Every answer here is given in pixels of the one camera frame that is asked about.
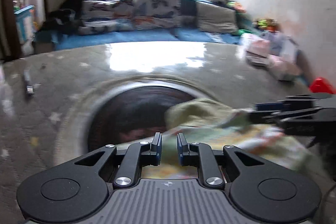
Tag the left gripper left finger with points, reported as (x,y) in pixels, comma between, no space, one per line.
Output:
(130,161)

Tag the grey cushion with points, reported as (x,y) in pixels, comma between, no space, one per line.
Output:
(215,19)

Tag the butterfly print pillow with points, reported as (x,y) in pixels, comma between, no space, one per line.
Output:
(151,14)
(99,17)

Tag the black pen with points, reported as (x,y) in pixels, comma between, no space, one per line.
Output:
(28,84)

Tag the blue sheet on bench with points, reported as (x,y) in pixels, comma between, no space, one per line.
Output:
(159,34)

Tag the colourful patterned child garment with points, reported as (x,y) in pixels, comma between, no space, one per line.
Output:
(211,122)

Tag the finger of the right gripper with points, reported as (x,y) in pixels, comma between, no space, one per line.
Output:
(273,106)
(259,117)

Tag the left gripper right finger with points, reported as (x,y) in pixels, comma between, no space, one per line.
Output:
(201,156)

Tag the brown and green plush toys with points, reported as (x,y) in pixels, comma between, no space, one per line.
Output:
(266,24)

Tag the black round induction cooktop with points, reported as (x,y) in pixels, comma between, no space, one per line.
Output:
(134,114)

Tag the tissue pack with white sheet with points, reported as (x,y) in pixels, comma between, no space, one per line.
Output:
(273,51)

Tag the red plastic stool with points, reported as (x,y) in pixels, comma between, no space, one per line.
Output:
(322,85)

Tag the black bag on bench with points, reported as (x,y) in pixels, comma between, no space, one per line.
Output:
(61,23)

